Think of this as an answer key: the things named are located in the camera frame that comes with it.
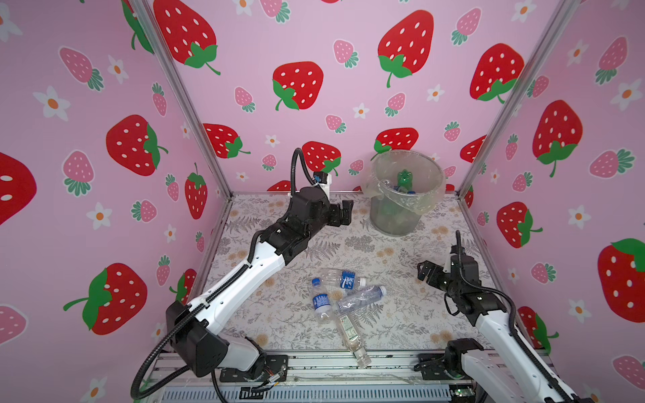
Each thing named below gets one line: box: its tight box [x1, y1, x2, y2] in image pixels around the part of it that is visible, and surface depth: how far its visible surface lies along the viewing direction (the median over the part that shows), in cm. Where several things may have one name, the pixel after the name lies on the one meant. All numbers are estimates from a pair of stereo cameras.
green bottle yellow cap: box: [397, 168, 414, 191], surface depth 102 cm
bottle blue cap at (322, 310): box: [312, 293, 333, 325], surface depth 84 cm
